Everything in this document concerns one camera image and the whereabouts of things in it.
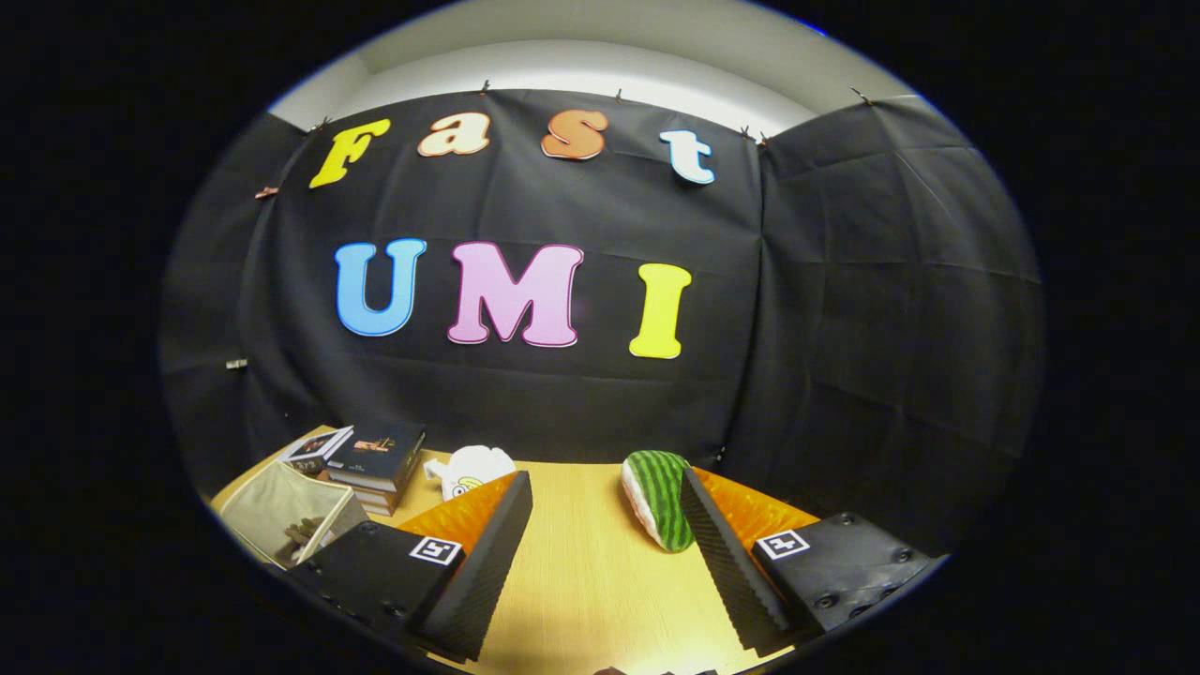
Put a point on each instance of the white plush toy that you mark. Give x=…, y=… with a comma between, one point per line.
x=473, y=464

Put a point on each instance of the watermelon slice plush toy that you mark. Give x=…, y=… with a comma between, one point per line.
x=656, y=497

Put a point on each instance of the black hardcover book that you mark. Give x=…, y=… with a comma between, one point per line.
x=380, y=445

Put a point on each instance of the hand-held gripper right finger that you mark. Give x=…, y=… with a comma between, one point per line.
x=727, y=572

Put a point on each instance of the brown fuzzy shoe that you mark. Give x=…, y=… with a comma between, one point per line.
x=305, y=532

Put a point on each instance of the black backdrop cloth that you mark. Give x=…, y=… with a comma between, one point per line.
x=562, y=403

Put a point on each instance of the grey fabric storage box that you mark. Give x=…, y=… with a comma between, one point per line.
x=262, y=506

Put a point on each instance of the white book with portrait cover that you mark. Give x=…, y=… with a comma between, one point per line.
x=314, y=448

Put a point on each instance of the brown book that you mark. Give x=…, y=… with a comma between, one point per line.
x=380, y=502

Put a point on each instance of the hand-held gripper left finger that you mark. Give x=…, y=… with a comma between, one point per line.
x=487, y=572

